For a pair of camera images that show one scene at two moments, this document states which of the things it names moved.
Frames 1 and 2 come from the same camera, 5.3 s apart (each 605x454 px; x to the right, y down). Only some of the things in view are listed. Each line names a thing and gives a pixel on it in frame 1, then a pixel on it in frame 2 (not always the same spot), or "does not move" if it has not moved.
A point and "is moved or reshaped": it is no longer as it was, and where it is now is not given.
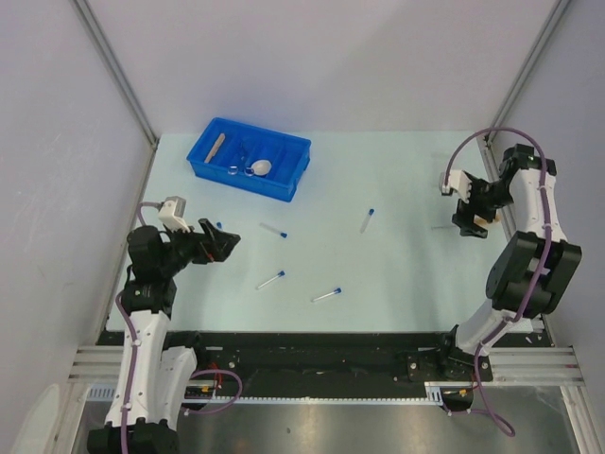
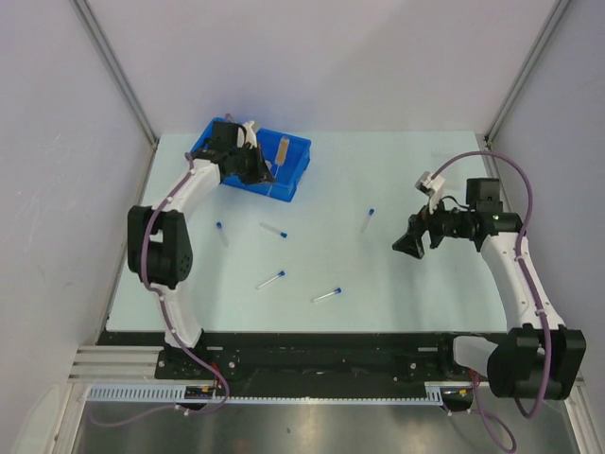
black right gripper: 466,223 → 411,241
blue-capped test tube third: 337,290 does not move
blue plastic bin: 241,148 does not move
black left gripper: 214,247 → 261,173
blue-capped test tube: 277,232 does not move
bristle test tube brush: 480,220 is moved or reshaped
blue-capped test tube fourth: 371,213 does not move
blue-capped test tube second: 280,274 does not move
